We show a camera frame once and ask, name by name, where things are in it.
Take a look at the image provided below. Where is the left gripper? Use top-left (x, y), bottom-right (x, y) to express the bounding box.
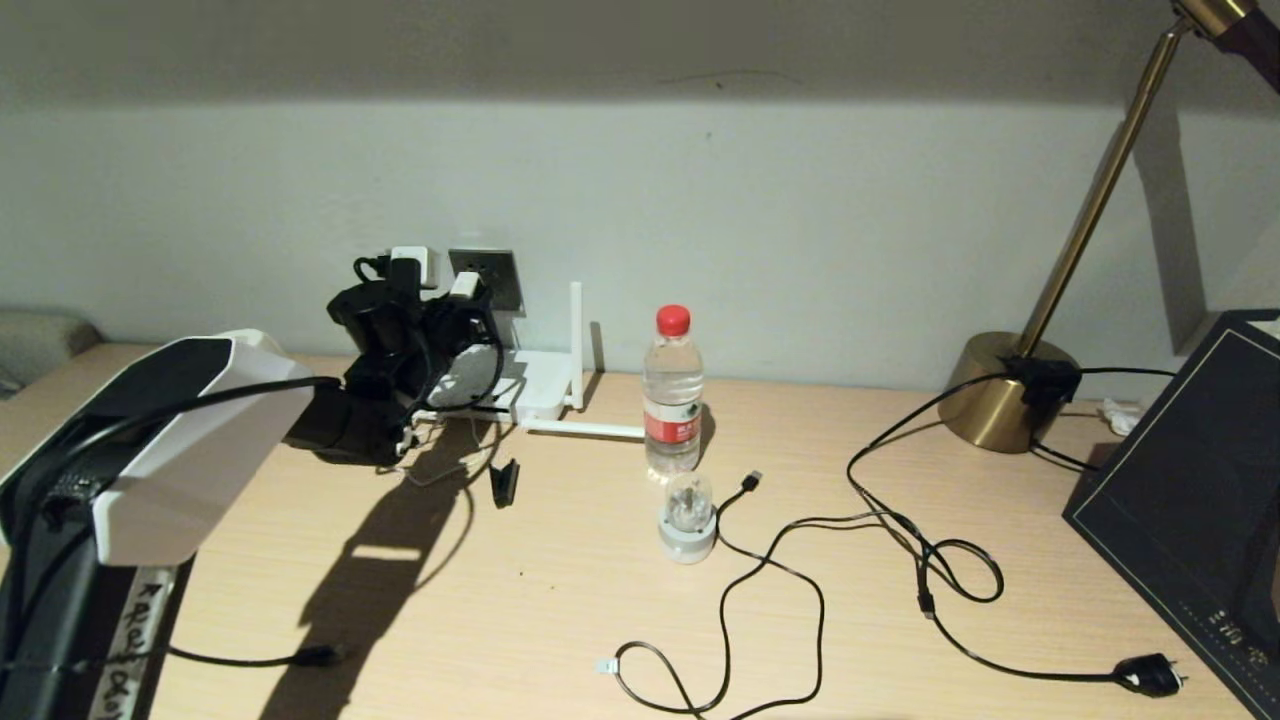
top-left (327, 280), bottom-right (504, 409)

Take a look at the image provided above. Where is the thin white adapter cable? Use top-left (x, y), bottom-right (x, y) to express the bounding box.
top-left (400, 403), bottom-right (517, 491)

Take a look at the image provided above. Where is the grey cushion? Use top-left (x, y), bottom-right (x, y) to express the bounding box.
top-left (0, 307), bottom-right (103, 397)

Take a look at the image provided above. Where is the white crumpled paper scrap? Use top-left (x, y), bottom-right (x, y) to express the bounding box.
top-left (1100, 397), bottom-right (1147, 437)

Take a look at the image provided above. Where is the black usb cable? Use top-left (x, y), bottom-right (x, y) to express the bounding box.
top-left (596, 469), bottom-right (827, 720)

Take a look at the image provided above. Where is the grey wall socket plate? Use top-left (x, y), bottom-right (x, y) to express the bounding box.
top-left (447, 248), bottom-right (524, 317)

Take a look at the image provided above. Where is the clear water bottle red cap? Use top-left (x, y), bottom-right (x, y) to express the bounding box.
top-left (641, 304), bottom-right (706, 482)

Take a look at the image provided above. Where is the small bulb night light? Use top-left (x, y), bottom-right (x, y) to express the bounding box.
top-left (656, 471), bottom-right (719, 567)

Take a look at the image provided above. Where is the black flat box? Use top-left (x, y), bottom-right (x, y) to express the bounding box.
top-left (1061, 309), bottom-right (1280, 687)

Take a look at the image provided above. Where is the brass desk lamp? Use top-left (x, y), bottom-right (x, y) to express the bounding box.
top-left (936, 0), bottom-right (1280, 455)

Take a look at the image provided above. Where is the white router with antennas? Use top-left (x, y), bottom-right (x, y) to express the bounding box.
top-left (503, 281), bottom-right (647, 442)

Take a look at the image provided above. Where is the black cable with connector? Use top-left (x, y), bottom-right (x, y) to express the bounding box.
top-left (163, 642), bottom-right (347, 670)

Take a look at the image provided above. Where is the black lamp power cable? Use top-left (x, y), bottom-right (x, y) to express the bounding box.
top-left (846, 354), bottom-right (1191, 700)

